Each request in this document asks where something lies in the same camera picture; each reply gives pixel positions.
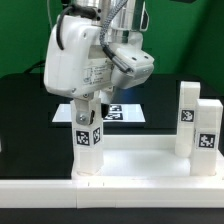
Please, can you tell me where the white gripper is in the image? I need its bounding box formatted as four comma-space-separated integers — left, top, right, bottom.
44, 16, 112, 125

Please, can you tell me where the white desk tabletop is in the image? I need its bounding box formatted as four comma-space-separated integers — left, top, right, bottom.
70, 133, 224, 183

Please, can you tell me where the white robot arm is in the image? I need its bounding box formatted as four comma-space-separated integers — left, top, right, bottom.
44, 0, 154, 127

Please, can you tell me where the fiducial marker sheet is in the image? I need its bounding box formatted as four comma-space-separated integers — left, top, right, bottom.
52, 104, 145, 123

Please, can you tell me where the black cable with connector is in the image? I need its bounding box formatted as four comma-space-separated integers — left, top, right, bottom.
23, 59, 48, 75

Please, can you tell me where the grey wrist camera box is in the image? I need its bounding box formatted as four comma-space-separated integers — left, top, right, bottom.
111, 44, 154, 89

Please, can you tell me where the white L-shaped wall fence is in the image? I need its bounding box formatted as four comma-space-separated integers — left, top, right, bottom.
0, 179, 224, 209

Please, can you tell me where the thin grey cable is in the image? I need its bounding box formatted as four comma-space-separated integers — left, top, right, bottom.
47, 0, 54, 31

